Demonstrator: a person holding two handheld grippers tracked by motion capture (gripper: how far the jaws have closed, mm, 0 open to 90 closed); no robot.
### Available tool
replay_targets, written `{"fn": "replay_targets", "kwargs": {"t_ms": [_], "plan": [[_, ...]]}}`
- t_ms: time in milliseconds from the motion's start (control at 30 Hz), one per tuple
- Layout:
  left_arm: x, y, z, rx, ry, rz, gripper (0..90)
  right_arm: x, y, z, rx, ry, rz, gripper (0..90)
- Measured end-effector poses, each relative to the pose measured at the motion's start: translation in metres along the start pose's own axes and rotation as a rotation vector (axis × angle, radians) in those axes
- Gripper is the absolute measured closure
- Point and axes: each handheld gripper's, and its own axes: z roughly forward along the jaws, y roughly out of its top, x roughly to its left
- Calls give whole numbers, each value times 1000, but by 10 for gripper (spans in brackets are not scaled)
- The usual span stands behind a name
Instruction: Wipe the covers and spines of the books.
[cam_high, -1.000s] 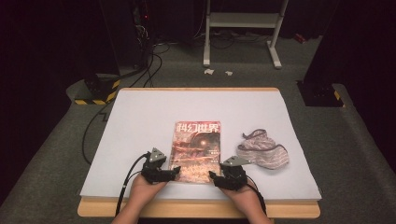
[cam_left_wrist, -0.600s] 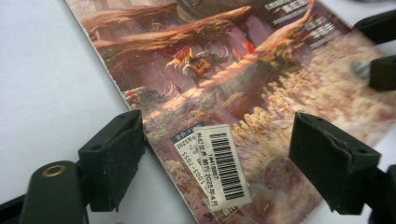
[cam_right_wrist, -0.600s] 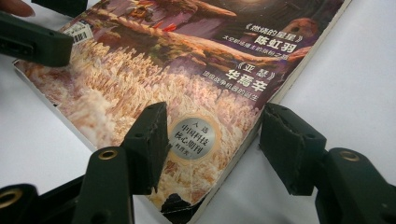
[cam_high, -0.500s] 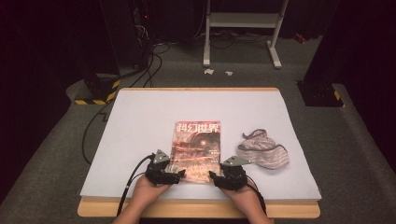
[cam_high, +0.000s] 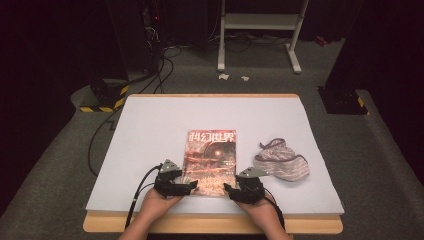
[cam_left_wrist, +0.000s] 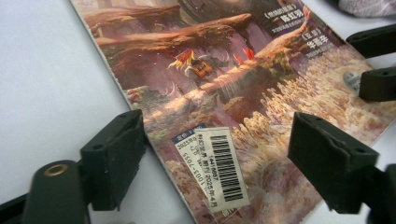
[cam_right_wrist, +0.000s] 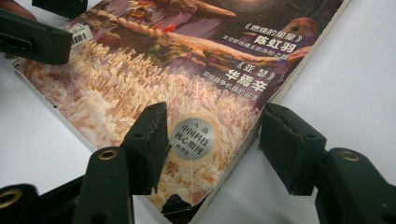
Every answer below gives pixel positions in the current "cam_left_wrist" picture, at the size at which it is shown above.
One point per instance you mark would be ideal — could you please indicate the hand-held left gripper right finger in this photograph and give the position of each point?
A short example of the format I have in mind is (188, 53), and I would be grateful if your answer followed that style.
(323, 161)

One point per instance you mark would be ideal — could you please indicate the grey patterned cloth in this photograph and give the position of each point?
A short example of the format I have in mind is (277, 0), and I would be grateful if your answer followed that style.
(370, 6)

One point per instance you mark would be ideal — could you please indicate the white table mat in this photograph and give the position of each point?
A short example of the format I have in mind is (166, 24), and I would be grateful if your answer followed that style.
(46, 62)

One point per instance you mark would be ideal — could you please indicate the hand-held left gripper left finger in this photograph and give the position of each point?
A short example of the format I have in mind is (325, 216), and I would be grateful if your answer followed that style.
(115, 161)

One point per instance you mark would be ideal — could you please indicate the illustrated magazine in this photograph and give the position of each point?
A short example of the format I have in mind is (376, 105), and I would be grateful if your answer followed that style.
(233, 77)

